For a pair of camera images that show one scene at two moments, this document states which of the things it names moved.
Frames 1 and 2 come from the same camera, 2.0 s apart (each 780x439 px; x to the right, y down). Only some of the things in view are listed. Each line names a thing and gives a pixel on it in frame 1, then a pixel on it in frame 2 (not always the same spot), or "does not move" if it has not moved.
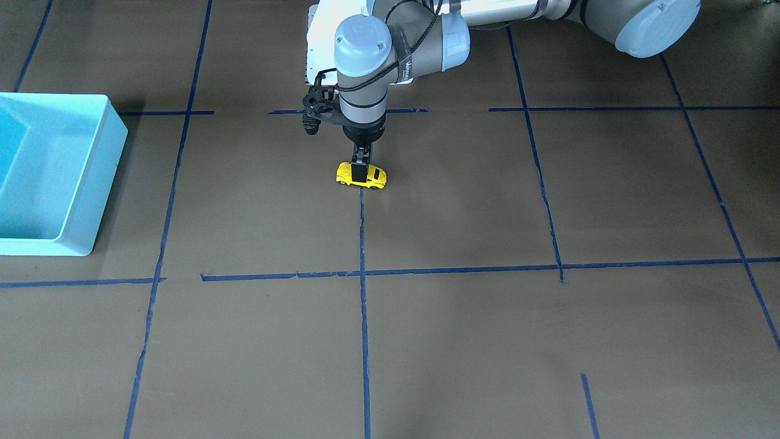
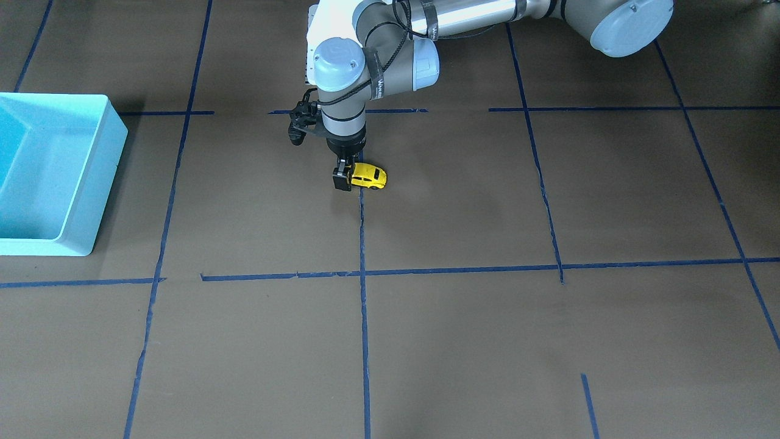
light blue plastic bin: [59, 155] does not move
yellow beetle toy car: [376, 177] does not move
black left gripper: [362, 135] → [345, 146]
